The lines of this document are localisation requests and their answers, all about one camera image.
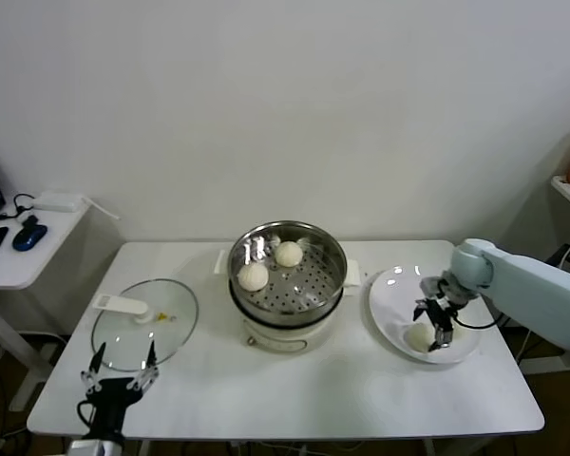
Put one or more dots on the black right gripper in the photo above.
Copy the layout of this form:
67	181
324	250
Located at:
442	313

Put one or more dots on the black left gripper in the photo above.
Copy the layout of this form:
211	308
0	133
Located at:
111	399

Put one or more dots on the white steamed baozi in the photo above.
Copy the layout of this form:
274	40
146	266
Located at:
417	337
289	254
253	277

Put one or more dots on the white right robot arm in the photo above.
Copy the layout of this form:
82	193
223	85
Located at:
527	285

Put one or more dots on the stainless steel steamer basket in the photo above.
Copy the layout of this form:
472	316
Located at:
330	271

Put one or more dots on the white round plate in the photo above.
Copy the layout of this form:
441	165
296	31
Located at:
394	294

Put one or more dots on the white side table with laptop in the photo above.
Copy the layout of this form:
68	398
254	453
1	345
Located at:
38	266

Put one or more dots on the white electric cooker pot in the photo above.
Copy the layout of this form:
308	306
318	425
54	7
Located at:
285	339

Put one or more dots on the blue computer mouse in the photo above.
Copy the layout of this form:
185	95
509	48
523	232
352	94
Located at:
30	237

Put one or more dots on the small black dongle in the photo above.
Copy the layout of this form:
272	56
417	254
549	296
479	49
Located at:
31	221

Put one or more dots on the white power strip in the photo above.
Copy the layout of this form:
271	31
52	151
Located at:
57	202

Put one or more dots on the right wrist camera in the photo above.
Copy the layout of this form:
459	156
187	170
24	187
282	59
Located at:
430	286

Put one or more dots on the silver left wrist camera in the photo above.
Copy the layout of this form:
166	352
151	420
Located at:
95	449

